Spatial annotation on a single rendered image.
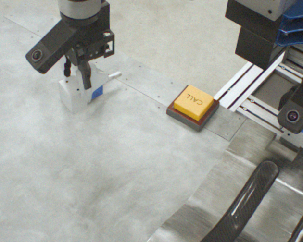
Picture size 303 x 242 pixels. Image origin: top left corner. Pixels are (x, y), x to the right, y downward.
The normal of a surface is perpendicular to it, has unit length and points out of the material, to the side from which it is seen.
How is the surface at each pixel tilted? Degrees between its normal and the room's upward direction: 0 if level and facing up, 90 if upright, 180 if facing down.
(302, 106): 30
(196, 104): 0
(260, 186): 5
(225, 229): 21
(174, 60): 0
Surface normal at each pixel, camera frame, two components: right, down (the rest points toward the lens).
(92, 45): 0.56, 0.66
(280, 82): 0.05, -0.61
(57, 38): -0.37, -0.29
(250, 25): -0.62, 0.59
